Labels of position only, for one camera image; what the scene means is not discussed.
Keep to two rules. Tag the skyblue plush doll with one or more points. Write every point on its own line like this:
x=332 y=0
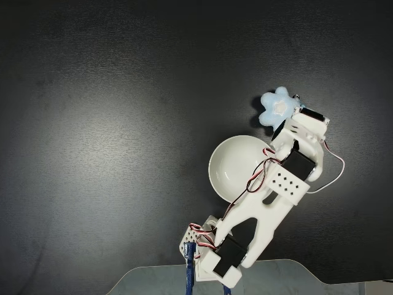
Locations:
x=274 y=107

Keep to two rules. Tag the white ceramic bowl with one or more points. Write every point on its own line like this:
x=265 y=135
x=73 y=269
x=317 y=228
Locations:
x=233 y=166

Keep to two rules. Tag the gray cloth backdrop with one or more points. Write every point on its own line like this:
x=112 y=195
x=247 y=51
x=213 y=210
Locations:
x=276 y=276

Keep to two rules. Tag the blue table clamp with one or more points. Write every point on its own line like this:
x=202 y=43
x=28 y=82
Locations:
x=226 y=292
x=190 y=270

